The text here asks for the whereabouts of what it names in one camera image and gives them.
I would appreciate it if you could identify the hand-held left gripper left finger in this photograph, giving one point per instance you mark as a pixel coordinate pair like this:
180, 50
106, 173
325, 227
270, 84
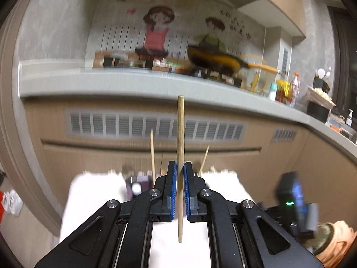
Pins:
172, 194

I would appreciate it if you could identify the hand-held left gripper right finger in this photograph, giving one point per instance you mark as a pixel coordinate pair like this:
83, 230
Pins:
188, 194

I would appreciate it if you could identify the purple utensil holder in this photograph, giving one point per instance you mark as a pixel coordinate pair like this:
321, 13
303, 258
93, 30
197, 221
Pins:
143, 185

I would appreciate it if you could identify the white ball-tipped utensil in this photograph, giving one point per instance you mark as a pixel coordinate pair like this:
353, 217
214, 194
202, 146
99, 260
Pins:
136, 188

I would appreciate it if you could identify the wooden chopstick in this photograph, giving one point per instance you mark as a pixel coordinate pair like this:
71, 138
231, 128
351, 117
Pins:
152, 156
180, 134
203, 159

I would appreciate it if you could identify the person's right hand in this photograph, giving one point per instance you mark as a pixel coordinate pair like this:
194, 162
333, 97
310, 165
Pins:
341, 243

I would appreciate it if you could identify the small grey vent grille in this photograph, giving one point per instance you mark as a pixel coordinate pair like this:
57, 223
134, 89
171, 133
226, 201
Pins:
284, 135

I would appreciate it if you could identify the long grey vent grille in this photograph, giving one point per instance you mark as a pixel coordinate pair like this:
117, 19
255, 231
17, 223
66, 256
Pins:
156, 125

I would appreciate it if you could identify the white cloth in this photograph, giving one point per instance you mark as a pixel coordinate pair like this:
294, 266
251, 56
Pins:
83, 201

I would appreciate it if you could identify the black pot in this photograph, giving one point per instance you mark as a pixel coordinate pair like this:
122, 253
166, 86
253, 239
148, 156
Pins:
318, 111

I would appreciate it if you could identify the beige kitchen cabinet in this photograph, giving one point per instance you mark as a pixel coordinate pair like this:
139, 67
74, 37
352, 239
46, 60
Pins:
83, 156

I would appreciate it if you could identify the soap dispenser bottle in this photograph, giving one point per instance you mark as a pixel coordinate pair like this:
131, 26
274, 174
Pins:
348, 119

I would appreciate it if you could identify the wooden tray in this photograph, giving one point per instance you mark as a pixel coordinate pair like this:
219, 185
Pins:
320, 96

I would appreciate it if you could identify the yellow packet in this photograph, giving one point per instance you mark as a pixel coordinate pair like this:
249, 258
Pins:
283, 89

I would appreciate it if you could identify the white teal-cap bottle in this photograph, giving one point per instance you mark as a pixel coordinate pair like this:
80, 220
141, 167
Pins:
272, 90

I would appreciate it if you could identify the clear red-cap bottle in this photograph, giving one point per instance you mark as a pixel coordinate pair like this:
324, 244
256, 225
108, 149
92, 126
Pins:
295, 88

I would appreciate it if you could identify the black utensil crock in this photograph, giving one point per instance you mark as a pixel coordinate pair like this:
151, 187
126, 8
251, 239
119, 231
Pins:
320, 83

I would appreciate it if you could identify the yellowish bottle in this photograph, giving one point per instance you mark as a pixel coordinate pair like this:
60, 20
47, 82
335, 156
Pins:
255, 83

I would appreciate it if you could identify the grey kitchen countertop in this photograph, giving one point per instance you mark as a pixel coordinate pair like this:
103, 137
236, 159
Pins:
111, 83

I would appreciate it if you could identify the gas stove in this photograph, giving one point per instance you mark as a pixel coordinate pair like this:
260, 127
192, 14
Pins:
167, 64

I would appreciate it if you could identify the yellow black frying pan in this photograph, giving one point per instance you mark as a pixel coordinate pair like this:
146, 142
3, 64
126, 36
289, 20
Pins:
214, 58

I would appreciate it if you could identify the crumpled white rag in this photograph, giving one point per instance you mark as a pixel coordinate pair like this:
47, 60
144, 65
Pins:
11, 201

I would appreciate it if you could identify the beige upper cabinet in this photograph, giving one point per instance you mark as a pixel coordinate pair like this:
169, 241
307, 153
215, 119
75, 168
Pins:
290, 11

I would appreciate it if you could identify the cartoon wall poster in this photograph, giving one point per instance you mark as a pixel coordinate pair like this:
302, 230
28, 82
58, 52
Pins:
167, 33

